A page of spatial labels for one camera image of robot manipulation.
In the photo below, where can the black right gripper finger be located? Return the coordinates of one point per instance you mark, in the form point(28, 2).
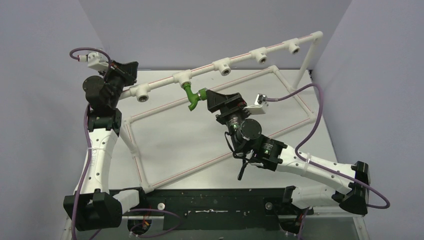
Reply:
point(233, 100)
point(215, 101)

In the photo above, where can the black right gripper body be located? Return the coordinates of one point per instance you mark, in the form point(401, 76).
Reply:
point(226, 103)

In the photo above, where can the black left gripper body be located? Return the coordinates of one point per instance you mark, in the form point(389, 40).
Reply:
point(118, 79)

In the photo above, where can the green plastic water faucet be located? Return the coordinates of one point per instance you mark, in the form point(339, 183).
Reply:
point(194, 98)

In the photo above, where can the white PVC pipe frame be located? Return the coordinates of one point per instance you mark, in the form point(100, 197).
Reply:
point(223, 66)

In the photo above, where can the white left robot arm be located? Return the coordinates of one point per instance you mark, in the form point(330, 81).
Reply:
point(92, 206)

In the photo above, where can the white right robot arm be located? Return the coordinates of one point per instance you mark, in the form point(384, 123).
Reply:
point(349, 182)

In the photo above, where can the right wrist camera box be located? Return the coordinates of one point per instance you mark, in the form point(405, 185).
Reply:
point(259, 106)

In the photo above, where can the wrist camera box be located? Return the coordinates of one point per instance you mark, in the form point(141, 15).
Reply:
point(259, 106)
point(97, 61)

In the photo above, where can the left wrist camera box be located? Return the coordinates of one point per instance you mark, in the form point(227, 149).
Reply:
point(97, 61)

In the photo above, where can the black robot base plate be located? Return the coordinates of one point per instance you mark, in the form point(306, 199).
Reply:
point(269, 209)

